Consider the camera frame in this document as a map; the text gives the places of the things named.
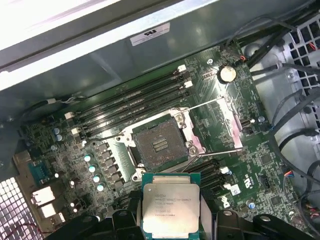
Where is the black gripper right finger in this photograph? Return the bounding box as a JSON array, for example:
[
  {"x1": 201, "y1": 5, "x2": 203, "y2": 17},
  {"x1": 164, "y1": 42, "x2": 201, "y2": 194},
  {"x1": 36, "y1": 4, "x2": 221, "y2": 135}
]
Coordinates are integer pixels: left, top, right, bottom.
[{"x1": 199, "y1": 194, "x2": 315, "y2": 240}]

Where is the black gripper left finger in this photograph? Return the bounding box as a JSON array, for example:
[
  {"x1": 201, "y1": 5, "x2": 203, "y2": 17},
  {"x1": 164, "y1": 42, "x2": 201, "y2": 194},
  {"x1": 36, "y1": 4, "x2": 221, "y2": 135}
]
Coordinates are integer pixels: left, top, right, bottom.
[{"x1": 46, "y1": 189, "x2": 144, "y2": 240}]

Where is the silver green CPU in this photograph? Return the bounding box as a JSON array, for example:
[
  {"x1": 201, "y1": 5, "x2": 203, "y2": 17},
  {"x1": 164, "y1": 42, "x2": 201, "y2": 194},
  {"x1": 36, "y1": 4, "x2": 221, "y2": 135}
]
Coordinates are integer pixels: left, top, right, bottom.
[{"x1": 141, "y1": 171, "x2": 202, "y2": 240}]

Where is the thin metal locking lever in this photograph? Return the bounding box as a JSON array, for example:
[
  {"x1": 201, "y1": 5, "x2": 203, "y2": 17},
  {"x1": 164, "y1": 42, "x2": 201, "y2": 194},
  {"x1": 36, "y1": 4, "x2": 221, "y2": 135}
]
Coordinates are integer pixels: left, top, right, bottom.
[
  {"x1": 93, "y1": 134, "x2": 126, "y2": 141},
  {"x1": 182, "y1": 153, "x2": 202, "y2": 175}
]

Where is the metal socket cover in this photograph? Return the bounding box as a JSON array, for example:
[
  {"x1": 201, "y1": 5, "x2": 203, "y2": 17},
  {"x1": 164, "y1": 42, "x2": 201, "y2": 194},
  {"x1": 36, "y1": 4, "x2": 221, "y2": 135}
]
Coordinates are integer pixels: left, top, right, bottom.
[{"x1": 174, "y1": 96, "x2": 245, "y2": 158}]

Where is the CPU socket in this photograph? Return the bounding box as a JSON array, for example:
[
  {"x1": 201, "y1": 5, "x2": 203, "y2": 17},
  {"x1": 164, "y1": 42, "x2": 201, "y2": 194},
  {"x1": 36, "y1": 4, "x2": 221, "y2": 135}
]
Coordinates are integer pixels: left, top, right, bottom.
[{"x1": 113, "y1": 106, "x2": 208, "y2": 182}]

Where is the black RAM slot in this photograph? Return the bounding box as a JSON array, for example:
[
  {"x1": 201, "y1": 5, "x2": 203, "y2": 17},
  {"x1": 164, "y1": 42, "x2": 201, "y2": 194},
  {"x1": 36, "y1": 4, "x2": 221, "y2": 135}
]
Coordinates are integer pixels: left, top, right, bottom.
[
  {"x1": 64, "y1": 64, "x2": 188, "y2": 120},
  {"x1": 201, "y1": 166, "x2": 232, "y2": 185},
  {"x1": 201, "y1": 174, "x2": 230, "y2": 193},
  {"x1": 72, "y1": 71, "x2": 191, "y2": 127},
  {"x1": 81, "y1": 89, "x2": 192, "y2": 141},
  {"x1": 201, "y1": 181, "x2": 236, "y2": 202},
  {"x1": 71, "y1": 79, "x2": 194, "y2": 136},
  {"x1": 201, "y1": 159, "x2": 222, "y2": 175}
]

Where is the green motherboard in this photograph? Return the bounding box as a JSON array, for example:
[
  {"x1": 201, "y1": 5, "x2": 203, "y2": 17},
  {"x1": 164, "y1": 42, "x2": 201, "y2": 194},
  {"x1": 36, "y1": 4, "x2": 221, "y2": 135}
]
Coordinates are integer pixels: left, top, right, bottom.
[{"x1": 18, "y1": 46, "x2": 311, "y2": 240}]

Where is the black square chip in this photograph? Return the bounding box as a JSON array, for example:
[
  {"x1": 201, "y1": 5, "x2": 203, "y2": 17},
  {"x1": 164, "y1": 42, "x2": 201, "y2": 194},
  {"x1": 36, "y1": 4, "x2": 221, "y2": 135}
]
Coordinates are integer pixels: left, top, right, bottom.
[{"x1": 259, "y1": 152, "x2": 273, "y2": 166}]

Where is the silver I/O port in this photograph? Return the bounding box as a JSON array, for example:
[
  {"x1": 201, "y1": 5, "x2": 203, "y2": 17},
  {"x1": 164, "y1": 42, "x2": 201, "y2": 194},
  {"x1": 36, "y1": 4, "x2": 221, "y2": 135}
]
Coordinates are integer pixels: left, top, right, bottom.
[
  {"x1": 40, "y1": 202, "x2": 59, "y2": 219},
  {"x1": 31, "y1": 186, "x2": 56, "y2": 208}
]

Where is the blue serial port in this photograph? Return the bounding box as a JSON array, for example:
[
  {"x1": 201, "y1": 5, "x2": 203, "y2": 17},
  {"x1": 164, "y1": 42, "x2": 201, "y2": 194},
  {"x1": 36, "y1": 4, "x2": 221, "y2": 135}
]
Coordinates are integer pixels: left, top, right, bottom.
[{"x1": 27, "y1": 161, "x2": 53, "y2": 188}]

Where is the round coin battery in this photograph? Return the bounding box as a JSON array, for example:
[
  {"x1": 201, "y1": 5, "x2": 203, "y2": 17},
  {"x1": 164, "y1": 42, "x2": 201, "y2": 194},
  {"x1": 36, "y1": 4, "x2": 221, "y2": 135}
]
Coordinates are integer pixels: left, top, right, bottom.
[{"x1": 217, "y1": 64, "x2": 237, "y2": 84}]

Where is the black open PC case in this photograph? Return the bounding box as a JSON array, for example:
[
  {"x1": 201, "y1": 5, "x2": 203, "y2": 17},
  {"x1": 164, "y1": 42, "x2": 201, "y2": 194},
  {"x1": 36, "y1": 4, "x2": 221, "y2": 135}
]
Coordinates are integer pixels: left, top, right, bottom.
[{"x1": 0, "y1": 0, "x2": 320, "y2": 240}]

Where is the white label sticker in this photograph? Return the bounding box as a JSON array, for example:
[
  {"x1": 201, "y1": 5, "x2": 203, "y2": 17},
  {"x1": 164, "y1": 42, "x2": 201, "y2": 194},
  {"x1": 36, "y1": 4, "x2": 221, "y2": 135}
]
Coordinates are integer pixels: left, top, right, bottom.
[{"x1": 129, "y1": 21, "x2": 172, "y2": 47}]

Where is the thick black cable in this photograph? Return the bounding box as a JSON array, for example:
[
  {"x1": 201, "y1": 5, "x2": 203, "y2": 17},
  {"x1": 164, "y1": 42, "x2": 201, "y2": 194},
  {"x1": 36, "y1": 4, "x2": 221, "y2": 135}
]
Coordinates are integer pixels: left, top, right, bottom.
[
  {"x1": 246, "y1": 21, "x2": 303, "y2": 75},
  {"x1": 273, "y1": 126, "x2": 320, "y2": 161}
]

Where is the wire with white plug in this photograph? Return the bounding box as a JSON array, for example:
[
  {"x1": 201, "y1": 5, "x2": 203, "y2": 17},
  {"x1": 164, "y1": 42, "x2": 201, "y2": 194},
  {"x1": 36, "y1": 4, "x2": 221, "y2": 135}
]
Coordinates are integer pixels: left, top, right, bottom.
[{"x1": 21, "y1": 95, "x2": 87, "y2": 118}]

